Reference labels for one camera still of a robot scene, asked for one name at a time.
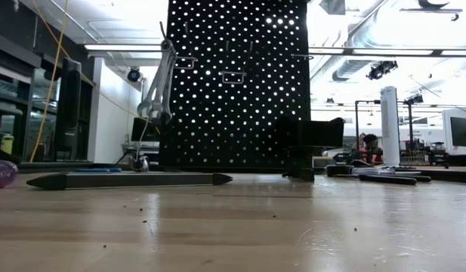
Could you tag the silver double prong peg hook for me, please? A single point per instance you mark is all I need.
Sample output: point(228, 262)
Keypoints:
point(187, 57)
point(232, 72)

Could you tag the silver loop peg hook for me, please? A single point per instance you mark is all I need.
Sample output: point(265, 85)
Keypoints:
point(302, 56)

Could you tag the black metal pegboard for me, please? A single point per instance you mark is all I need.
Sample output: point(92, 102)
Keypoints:
point(236, 113)

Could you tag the black plastic bin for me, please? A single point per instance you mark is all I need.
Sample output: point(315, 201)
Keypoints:
point(319, 134)

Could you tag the black computer monitor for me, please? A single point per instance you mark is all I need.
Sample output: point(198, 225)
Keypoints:
point(463, 132)
point(144, 134)

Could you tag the clear safety glasses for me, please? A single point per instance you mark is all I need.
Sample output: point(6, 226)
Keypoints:
point(143, 163)

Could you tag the black torpedo level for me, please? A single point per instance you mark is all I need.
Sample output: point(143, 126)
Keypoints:
point(134, 180)

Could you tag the round black lamp on stand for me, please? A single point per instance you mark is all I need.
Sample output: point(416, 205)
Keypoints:
point(133, 75)

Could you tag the black pipe stand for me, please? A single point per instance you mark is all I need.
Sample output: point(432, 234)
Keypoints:
point(410, 128)
point(357, 128)

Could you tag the person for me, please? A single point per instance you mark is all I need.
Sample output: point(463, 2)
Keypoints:
point(370, 149)

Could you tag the white tower fan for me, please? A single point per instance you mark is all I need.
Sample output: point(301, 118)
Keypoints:
point(390, 124)

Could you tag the black ceiling spotlight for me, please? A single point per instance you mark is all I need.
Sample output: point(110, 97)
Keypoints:
point(381, 70)

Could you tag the black tower fan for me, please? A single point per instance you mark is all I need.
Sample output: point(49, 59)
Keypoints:
point(68, 106)

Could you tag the glass shelf cabinet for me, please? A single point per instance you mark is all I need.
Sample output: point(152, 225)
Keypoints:
point(21, 113)

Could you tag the yellow-green container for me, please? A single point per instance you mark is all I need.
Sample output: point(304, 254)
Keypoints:
point(7, 145)

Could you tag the black aluminium table frame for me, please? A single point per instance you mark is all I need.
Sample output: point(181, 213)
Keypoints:
point(451, 174)

